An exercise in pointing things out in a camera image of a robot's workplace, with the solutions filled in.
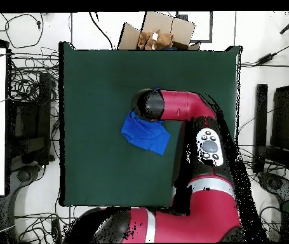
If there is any black power strip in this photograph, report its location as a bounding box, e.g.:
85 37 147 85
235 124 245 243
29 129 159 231
50 218 63 243

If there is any black looped cable with plug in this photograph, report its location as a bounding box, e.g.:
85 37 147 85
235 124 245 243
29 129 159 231
0 12 44 49

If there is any dark stand foot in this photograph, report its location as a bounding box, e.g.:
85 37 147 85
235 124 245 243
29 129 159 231
6 163 46 240
257 171 289 204

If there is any black chair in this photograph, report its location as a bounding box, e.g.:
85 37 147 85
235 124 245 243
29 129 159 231
269 83 289 153

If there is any dark green table cloth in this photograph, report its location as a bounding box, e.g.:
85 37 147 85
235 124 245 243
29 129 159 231
58 41 243 207

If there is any black power adapter with cable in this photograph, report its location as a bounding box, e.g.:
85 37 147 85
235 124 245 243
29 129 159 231
254 37 289 65

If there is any black floor cable tangle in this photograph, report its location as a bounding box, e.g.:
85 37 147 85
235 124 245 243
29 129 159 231
238 142 289 179

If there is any brown plush toy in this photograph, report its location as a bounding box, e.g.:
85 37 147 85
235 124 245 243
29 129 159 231
137 28 174 51

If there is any brown cardboard box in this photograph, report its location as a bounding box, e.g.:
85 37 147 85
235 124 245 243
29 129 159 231
117 11 201 51

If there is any black upright bar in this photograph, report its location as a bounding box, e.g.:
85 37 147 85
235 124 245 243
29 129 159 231
252 83 269 175

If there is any black equipment case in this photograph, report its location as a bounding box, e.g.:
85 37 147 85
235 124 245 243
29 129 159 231
8 72 56 166

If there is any blue laundry item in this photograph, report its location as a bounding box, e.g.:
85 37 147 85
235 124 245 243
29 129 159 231
120 87 172 156

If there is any grey floor frame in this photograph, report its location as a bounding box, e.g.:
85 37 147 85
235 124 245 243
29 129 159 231
175 11 214 44

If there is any black curved floor cable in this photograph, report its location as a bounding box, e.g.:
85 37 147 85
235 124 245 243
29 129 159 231
88 11 114 50

